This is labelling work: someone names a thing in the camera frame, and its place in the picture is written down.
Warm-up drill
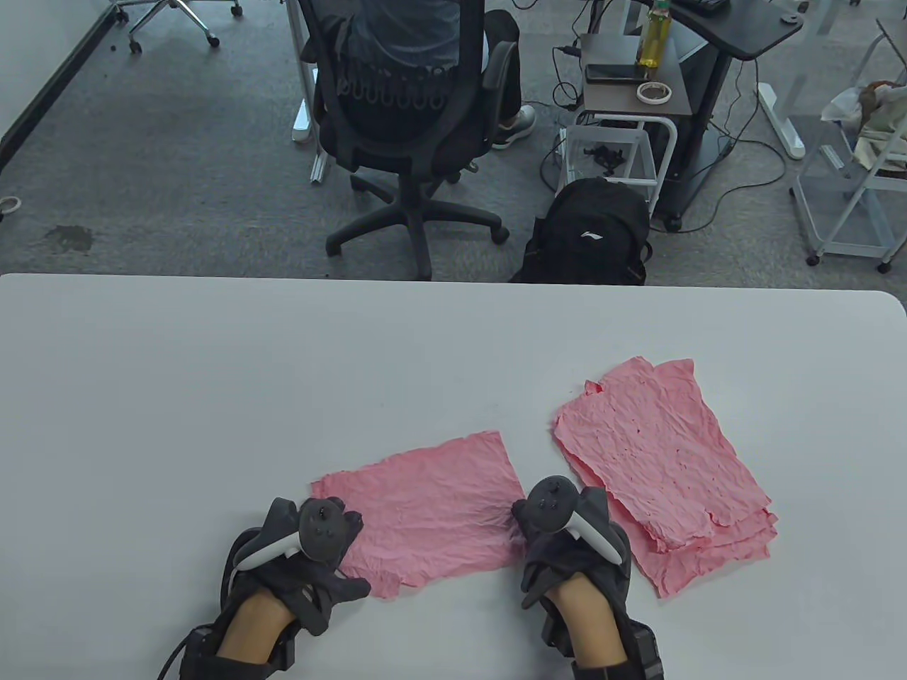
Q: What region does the black plug cable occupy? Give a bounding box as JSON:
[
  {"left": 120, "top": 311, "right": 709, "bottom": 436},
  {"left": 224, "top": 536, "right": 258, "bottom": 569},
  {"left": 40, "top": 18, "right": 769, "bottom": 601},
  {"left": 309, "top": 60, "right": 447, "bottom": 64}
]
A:
[{"left": 551, "top": 42, "right": 587, "bottom": 111}]

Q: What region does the swivel chair with chrome base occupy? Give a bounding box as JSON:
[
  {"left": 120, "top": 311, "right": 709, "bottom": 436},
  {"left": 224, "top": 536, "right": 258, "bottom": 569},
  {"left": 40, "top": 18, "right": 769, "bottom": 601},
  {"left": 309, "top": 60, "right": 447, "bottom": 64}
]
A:
[{"left": 110, "top": 0, "right": 244, "bottom": 54}]

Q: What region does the black floor cable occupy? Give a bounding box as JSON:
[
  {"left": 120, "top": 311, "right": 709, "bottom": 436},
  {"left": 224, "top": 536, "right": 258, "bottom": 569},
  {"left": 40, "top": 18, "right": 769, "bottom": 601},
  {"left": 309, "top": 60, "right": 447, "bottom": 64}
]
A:
[{"left": 666, "top": 60, "right": 789, "bottom": 234}]

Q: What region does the beige cloth bundle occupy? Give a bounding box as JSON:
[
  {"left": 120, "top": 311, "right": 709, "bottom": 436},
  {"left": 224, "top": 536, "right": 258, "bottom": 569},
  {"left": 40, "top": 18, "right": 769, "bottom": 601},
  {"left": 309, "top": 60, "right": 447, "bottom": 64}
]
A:
[{"left": 854, "top": 81, "right": 907, "bottom": 174}]

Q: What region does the grey side table white frame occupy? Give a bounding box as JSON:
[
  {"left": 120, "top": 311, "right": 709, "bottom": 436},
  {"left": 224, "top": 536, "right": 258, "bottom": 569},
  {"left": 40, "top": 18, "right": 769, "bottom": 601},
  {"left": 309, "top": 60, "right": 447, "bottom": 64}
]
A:
[{"left": 560, "top": 32, "right": 692, "bottom": 213}]

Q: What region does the black standing desk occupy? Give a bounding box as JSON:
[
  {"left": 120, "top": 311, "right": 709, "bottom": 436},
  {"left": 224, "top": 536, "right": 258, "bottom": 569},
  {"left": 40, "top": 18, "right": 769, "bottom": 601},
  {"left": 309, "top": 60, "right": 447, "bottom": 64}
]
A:
[{"left": 648, "top": 0, "right": 805, "bottom": 234}]

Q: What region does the black phone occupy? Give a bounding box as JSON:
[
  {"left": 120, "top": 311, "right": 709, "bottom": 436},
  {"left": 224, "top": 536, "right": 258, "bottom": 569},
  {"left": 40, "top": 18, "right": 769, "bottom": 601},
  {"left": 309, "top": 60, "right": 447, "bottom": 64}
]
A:
[{"left": 585, "top": 64, "right": 649, "bottom": 86}]

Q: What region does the person's left hand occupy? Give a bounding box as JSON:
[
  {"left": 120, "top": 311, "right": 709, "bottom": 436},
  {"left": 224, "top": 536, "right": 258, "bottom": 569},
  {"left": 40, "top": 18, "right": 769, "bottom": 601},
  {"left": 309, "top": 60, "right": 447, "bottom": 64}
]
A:
[{"left": 227, "top": 498, "right": 371, "bottom": 618}]

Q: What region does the black white handheld controller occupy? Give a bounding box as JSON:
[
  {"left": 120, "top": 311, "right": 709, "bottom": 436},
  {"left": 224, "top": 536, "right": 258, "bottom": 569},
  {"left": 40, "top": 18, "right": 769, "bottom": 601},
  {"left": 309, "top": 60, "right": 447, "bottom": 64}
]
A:
[
  {"left": 528, "top": 476, "right": 624, "bottom": 565},
  {"left": 234, "top": 498, "right": 348, "bottom": 572}
]

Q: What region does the white desk foot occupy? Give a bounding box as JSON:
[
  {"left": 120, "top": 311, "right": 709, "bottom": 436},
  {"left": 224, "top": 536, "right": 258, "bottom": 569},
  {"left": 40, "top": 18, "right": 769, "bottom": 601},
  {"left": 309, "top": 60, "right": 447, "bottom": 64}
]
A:
[{"left": 757, "top": 81, "right": 807, "bottom": 160}]

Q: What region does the person's right forearm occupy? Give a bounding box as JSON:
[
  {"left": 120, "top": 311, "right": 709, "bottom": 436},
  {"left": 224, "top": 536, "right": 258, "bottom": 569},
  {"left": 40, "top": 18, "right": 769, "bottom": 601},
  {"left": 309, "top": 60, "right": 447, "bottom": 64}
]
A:
[{"left": 549, "top": 577, "right": 633, "bottom": 670}]

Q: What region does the white wheeled rack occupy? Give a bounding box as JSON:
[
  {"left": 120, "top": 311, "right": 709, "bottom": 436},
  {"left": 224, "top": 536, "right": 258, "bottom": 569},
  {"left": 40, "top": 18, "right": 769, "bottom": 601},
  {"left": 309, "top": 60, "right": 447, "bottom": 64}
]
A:
[{"left": 790, "top": 18, "right": 907, "bottom": 273}]

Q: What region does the black backpack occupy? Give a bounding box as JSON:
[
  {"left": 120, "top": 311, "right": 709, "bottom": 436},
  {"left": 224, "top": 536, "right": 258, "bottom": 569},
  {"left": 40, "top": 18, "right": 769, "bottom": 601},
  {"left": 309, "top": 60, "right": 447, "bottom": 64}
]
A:
[{"left": 512, "top": 177, "right": 653, "bottom": 285}]

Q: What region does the white plastic bag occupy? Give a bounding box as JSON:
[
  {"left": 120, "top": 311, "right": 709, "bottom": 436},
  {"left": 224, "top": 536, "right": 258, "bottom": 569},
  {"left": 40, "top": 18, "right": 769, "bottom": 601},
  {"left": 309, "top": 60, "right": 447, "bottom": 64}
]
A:
[{"left": 821, "top": 85, "right": 869, "bottom": 125}]

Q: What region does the black mesh office chair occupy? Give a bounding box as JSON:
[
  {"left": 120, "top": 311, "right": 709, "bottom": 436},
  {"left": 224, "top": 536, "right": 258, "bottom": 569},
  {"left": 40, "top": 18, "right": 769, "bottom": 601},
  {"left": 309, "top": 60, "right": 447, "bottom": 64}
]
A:
[{"left": 298, "top": 0, "right": 522, "bottom": 281}]

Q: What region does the white desk leg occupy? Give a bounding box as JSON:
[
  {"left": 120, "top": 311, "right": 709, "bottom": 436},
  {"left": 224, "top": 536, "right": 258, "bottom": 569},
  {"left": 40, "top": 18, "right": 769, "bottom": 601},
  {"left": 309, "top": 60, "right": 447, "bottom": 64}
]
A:
[{"left": 283, "top": 0, "right": 334, "bottom": 183}]

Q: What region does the person's right hand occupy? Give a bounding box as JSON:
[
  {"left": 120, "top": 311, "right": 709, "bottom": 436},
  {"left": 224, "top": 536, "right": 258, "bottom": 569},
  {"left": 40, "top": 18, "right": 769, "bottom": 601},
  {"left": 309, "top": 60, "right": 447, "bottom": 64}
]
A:
[{"left": 512, "top": 499, "right": 631, "bottom": 610}]

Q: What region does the black glove cable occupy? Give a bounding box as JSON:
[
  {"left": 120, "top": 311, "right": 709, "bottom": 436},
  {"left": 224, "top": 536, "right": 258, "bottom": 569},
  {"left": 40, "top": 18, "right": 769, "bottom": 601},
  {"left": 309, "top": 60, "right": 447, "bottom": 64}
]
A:
[{"left": 157, "top": 528, "right": 264, "bottom": 680}]

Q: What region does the small black gadget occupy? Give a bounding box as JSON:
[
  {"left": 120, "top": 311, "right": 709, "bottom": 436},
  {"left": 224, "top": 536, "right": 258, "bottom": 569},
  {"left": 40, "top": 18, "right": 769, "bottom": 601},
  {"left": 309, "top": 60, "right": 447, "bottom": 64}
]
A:
[{"left": 582, "top": 144, "right": 628, "bottom": 178}]

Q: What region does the person's left forearm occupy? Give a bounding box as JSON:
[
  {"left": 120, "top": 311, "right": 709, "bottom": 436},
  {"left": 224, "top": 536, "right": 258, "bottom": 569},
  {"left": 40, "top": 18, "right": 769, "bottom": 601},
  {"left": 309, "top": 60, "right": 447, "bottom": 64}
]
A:
[{"left": 216, "top": 588, "right": 298, "bottom": 663}]

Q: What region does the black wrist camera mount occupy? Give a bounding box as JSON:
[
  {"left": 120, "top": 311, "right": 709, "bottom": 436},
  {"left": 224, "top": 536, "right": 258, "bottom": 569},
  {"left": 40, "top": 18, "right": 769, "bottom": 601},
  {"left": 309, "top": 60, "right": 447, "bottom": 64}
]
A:
[
  {"left": 521, "top": 567, "right": 575, "bottom": 656},
  {"left": 273, "top": 591, "right": 332, "bottom": 670}
]

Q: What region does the yellow drink bottle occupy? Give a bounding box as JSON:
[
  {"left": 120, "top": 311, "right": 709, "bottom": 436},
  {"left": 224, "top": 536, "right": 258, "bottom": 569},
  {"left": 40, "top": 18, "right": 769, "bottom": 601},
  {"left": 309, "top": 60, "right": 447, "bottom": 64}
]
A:
[{"left": 636, "top": 0, "right": 672, "bottom": 72}]

